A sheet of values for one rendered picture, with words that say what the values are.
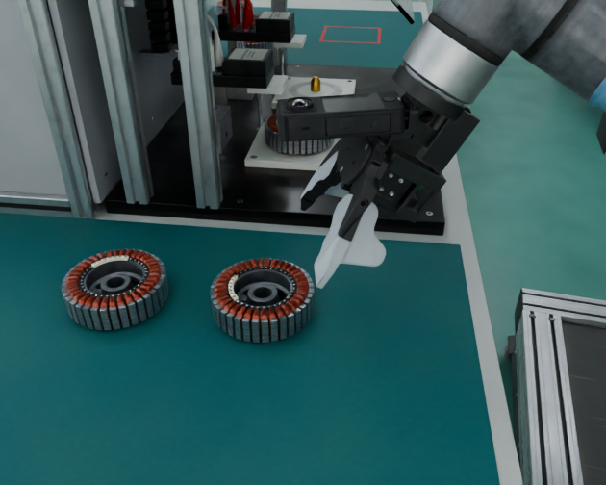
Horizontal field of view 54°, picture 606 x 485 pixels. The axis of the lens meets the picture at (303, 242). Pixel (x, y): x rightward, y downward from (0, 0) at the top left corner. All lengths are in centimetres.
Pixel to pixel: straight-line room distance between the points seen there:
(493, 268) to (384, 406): 154
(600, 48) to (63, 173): 64
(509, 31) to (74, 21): 51
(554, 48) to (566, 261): 171
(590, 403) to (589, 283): 78
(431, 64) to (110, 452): 43
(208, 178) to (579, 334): 106
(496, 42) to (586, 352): 110
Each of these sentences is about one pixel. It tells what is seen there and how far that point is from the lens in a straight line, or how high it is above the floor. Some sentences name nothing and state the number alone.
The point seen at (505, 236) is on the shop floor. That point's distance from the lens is 227.
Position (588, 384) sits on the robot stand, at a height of 21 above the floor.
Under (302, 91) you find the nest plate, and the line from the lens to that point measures 118.
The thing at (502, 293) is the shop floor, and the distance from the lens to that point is 198.
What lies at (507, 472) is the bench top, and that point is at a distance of 56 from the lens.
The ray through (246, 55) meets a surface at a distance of 93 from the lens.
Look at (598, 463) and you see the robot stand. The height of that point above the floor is 21.
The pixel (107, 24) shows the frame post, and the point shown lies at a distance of 77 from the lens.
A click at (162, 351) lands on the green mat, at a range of 63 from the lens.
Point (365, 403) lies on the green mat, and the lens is 57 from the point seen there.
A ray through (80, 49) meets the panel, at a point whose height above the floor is 97.
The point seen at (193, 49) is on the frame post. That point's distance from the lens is 74.
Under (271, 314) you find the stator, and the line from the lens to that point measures 60.
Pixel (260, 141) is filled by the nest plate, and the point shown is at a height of 78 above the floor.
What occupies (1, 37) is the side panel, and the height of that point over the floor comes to 99.
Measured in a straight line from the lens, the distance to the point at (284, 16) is 115.
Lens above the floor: 118
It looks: 34 degrees down
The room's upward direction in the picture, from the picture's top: straight up
